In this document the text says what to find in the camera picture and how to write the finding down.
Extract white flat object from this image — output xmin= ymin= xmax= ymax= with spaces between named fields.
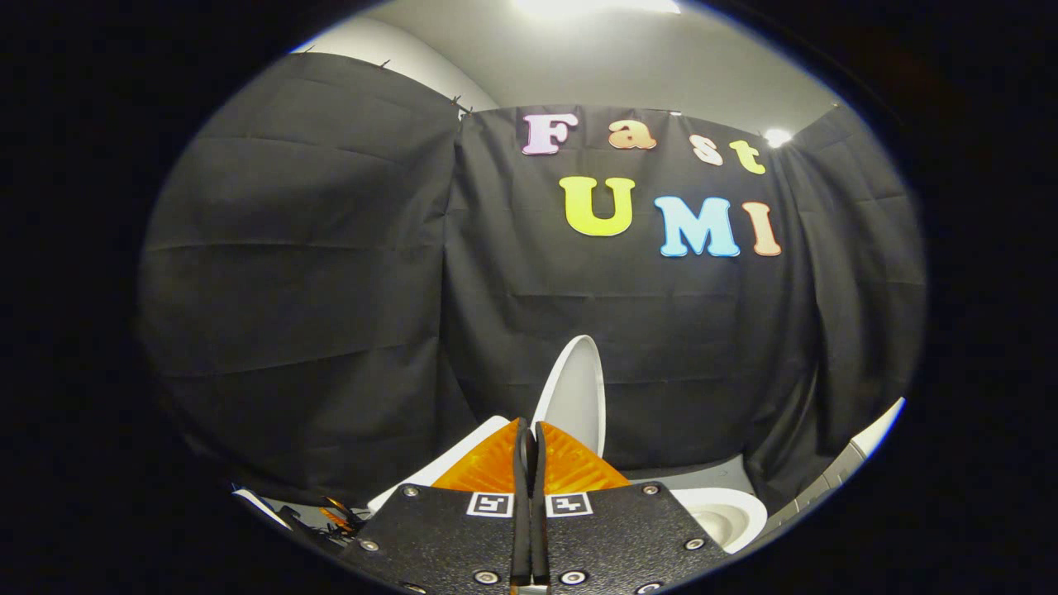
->
xmin=231 ymin=487 xmax=293 ymax=531

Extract black backdrop cloth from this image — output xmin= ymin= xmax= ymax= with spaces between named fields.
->
xmin=136 ymin=51 xmax=928 ymax=517

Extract large ceiling light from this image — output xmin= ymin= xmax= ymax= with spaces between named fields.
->
xmin=511 ymin=0 xmax=684 ymax=19

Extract white toilet bowl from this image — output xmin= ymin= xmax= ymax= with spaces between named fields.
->
xmin=668 ymin=486 xmax=770 ymax=555

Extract orange and black object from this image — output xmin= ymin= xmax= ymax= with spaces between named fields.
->
xmin=285 ymin=494 xmax=366 ymax=542

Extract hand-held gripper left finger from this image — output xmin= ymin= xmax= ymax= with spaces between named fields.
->
xmin=339 ymin=417 xmax=531 ymax=594

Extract white toilet tank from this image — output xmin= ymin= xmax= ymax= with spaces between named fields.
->
xmin=367 ymin=415 xmax=511 ymax=514

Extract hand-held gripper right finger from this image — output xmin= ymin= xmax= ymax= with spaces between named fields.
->
xmin=532 ymin=421 xmax=729 ymax=594

